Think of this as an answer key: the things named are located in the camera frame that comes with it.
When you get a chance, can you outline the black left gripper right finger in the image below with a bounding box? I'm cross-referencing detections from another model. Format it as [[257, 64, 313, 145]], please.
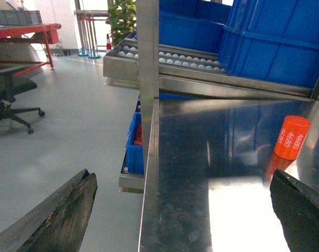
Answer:
[[270, 169, 319, 251]]

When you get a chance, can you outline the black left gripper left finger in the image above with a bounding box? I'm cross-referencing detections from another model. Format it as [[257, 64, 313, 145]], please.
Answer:
[[0, 169, 98, 251]]

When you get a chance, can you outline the orange cylindrical capacitor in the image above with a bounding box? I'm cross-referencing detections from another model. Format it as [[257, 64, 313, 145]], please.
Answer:
[[274, 115, 312, 160]]

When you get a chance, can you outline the small blue bin lower shelf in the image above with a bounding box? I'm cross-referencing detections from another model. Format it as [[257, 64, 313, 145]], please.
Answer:
[[126, 112, 144, 174]]

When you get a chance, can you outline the stainless steel roller rack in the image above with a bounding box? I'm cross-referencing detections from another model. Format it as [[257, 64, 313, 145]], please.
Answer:
[[103, 0, 319, 194]]

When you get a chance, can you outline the black office chair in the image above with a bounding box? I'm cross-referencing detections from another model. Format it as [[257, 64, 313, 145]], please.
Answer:
[[0, 66, 45, 134]]

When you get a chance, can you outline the large blue bin front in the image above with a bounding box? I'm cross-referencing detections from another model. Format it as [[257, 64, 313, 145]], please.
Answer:
[[218, 1, 319, 89]]

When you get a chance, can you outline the red white traffic cone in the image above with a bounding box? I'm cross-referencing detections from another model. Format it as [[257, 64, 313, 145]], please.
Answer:
[[106, 34, 112, 53]]

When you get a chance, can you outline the grey crate on table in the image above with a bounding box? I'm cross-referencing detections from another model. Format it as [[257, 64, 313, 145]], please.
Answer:
[[0, 10, 43, 26]]

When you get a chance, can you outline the blue bin behind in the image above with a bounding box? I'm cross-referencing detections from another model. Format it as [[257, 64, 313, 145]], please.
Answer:
[[159, 0, 231, 54]]

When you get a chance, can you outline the green potted plant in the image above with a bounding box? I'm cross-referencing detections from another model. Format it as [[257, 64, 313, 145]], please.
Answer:
[[108, 0, 137, 46]]

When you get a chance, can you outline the red metal frame table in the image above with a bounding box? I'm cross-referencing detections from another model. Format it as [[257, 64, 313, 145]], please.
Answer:
[[0, 23, 61, 76]]

